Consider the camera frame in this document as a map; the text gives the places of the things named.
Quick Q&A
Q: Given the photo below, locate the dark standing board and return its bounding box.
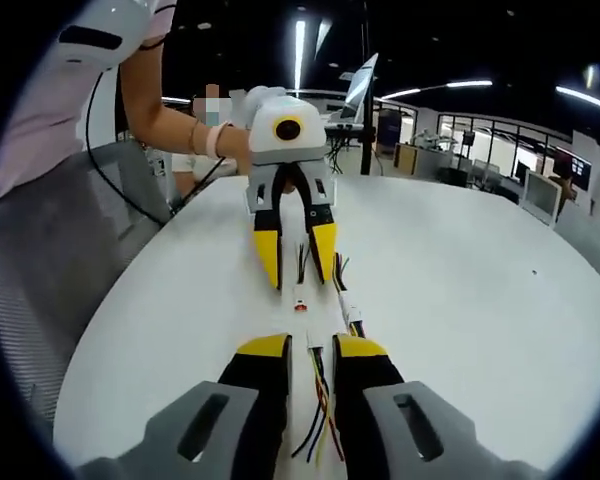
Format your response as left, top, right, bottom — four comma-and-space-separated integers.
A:
377, 109, 404, 154

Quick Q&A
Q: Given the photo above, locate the wooden cabinet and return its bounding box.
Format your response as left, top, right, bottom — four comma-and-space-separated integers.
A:
393, 141, 422, 177

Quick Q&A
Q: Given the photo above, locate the black device cable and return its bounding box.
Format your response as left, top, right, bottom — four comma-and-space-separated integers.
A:
84, 67, 227, 226

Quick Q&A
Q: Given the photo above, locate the JST connector cable red lock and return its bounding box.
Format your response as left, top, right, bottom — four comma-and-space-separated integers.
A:
292, 243, 312, 314

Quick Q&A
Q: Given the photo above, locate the black vertical pole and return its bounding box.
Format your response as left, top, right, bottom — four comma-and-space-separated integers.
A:
358, 0, 377, 176

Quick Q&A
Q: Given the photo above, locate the person in pink shirt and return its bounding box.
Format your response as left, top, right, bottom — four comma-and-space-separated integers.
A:
0, 0, 177, 204

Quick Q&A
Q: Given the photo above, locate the long ceiling light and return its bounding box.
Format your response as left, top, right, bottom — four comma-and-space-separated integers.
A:
293, 19, 307, 92
554, 84, 600, 115
379, 78, 495, 101

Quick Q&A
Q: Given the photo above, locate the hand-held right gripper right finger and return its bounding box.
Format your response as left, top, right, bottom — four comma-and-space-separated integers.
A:
332, 333, 534, 480

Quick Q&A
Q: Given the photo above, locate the person's left hand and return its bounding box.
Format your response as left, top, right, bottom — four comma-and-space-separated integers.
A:
214, 124, 254, 174

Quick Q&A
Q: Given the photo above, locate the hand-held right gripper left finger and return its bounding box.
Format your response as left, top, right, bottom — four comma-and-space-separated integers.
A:
77, 332, 294, 480

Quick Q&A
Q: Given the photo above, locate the JST connector cable white plug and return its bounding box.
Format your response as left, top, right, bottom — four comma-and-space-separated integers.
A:
290, 328, 347, 464

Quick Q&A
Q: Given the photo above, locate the JST connector cable joined pair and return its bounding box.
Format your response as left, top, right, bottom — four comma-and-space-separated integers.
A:
332, 253, 370, 339

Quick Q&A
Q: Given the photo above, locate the white framed monitor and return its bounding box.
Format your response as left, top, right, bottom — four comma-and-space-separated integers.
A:
521, 168, 564, 225

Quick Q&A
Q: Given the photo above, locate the open laptop on stand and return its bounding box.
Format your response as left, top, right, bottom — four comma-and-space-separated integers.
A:
338, 52, 380, 122

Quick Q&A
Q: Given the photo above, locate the wrist bracelet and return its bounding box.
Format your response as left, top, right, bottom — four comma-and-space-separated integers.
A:
188, 118, 230, 157

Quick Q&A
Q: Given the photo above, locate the grey mesh chair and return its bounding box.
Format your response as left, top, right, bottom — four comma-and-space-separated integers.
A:
0, 142, 181, 451

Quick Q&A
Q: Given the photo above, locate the white worn device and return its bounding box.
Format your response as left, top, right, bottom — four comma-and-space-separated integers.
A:
54, 0, 170, 66

